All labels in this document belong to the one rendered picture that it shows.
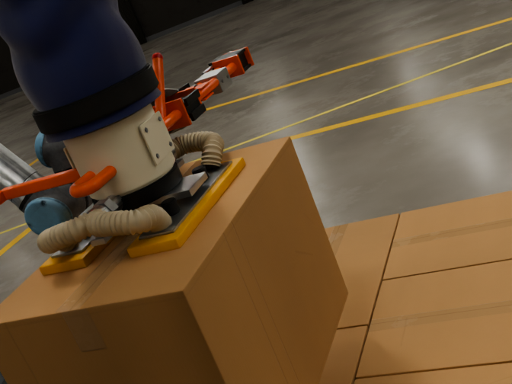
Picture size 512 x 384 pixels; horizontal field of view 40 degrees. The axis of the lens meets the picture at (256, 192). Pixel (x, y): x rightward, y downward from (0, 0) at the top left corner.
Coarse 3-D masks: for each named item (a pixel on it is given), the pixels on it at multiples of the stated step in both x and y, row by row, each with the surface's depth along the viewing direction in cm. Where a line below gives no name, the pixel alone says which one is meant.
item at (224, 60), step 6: (246, 48) 182; (228, 54) 182; (234, 54) 178; (240, 54) 178; (246, 54) 182; (216, 60) 179; (222, 60) 177; (228, 60) 176; (234, 60) 176; (240, 60) 176; (246, 60) 183; (252, 60) 183; (216, 66) 178; (222, 66) 178; (240, 66) 176; (246, 66) 181; (234, 72) 177; (240, 72) 177
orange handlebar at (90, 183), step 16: (208, 96) 159; (176, 112) 145; (48, 176) 132; (64, 176) 130; (96, 176) 118; (112, 176) 121; (0, 192) 135; (16, 192) 135; (32, 192) 134; (80, 192) 116
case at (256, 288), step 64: (256, 192) 128; (128, 256) 119; (192, 256) 109; (256, 256) 123; (320, 256) 151; (0, 320) 114; (64, 320) 108; (128, 320) 105; (192, 320) 101; (256, 320) 118; (320, 320) 143
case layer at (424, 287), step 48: (336, 240) 221; (384, 240) 209; (432, 240) 198; (480, 240) 188; (384, 288) 184; (432, 288) 176; (480, 288) 168; (336, 336) 172; (384, 336) 164; (432, 336) 158; (480, 336) 151
